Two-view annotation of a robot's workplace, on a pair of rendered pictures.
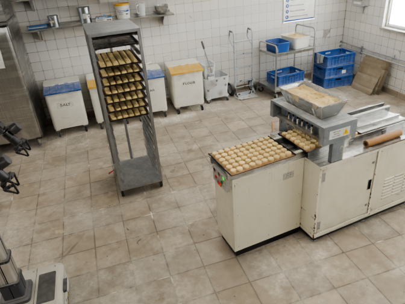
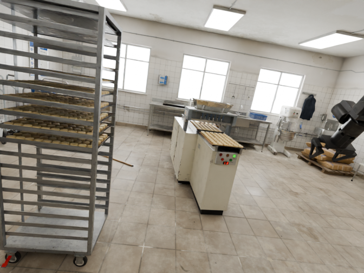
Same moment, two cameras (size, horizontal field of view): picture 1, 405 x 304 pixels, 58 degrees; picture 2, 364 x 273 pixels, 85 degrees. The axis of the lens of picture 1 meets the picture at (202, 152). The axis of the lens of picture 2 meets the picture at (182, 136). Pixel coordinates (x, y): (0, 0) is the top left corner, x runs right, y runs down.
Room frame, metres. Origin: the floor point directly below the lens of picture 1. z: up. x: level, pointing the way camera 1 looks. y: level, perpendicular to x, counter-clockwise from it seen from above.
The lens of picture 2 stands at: (2.65, 2.03, 1.48)
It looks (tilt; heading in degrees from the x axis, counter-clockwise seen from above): 14 degrees down; 281
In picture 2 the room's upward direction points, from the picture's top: 9 degrees clockwise
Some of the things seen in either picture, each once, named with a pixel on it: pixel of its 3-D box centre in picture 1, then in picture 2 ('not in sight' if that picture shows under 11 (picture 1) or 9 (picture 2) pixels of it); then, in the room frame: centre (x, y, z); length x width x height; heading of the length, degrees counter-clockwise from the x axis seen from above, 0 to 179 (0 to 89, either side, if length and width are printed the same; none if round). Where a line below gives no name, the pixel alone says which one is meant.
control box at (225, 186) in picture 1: (220, 177); (226, 158); (2.51, -0.13, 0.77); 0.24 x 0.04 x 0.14; 22
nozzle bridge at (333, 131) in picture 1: (309, 126); (208, 121); (2.84, -0.94, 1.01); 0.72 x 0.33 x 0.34; 22
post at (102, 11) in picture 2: (107, 120); (95, 150); (3.42, 0.93, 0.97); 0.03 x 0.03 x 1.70; 18
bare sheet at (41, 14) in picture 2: (110, 31); (63, 18); (3.78, 0.81, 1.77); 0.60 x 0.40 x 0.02; 18
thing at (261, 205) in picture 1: (258, 196); (210, 170); (2.65, -0.47, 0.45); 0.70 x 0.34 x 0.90; 112
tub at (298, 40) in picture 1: (295, 40); not in sight; (6.49, -1.78, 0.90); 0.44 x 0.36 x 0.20; 24
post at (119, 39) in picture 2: (150, 112); (112, 133); (3.55, 0.50, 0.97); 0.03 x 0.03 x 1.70; 18
